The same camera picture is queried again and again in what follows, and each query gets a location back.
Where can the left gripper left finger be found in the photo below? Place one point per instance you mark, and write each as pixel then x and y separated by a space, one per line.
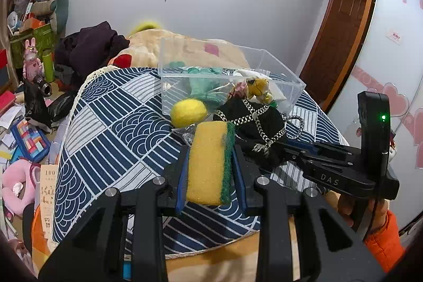
pixel 182 174

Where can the yellow plush toy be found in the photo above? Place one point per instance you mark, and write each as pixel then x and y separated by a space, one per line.
pixel 144 25

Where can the orange right sleeve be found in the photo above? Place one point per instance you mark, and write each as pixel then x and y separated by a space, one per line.
pixel 384 243

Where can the green bottle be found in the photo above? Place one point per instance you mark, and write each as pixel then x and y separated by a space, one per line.
pixel 47 59

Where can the grey green plush toy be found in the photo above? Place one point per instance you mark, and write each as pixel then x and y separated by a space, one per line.
pixel 56 11

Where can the dark purple clothing pile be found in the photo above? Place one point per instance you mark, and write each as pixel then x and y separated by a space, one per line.
pixel 90 48

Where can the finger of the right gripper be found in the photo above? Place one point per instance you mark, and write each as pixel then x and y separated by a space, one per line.
pixel 267 158
pixel 323 149

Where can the brown wooden door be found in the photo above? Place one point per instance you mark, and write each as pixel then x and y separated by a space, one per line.
pixel 331 48

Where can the clear plastic storage bin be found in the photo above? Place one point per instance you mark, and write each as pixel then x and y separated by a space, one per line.
pixel 260 60

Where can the black plastic bag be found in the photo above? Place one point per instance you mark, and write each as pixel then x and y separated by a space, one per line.
pixel 42 116

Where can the beige patchwork blanket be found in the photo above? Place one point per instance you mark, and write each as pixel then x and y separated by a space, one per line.
pixel 152 47

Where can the black chain hat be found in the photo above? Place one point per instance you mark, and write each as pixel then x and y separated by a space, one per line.
pixel 258 127

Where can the pink bunny doll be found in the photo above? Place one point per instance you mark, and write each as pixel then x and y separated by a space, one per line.
pixel 32 66

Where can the pink plush pillow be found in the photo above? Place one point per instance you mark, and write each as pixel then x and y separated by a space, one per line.
pixel 19 185

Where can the yellow green sponge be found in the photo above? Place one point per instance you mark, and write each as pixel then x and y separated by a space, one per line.
pixel 210 164

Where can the blue white patterned tablecloth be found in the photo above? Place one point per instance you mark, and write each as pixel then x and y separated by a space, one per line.
pixel 119 137

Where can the green knitted cloth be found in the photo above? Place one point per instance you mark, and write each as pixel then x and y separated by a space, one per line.
pixel 211 91

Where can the white wardrobe sliding door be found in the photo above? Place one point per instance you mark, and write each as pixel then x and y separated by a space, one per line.
pixel 390 62

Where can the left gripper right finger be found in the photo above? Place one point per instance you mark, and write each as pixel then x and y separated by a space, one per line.
pixel 238 169

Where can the yellow felt ball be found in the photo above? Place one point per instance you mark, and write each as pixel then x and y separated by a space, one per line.
pixel 187 112

